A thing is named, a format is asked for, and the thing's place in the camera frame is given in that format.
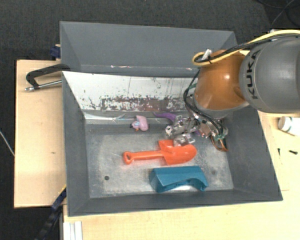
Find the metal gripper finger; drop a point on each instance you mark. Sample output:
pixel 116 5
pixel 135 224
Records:
pixel 184 140
pixel 173 130

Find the purple curved toy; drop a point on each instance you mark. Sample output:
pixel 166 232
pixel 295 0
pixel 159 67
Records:
pixel 165 115

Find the orange toy shovel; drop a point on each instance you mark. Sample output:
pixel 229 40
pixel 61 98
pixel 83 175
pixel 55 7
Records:
pixel 175 155

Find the pink toy animal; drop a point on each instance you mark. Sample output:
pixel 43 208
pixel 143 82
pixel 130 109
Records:
pixel 141 124

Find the teal plastic block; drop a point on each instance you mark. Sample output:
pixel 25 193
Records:
pixel 175 177

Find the grey metal bin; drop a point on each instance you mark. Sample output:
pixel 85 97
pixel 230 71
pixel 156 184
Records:
pixel 110 159

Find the white plastic cup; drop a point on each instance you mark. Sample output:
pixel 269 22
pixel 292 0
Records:
pixel 291 126

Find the pale wood board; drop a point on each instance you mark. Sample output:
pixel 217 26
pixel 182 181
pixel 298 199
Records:
pixel 37 139

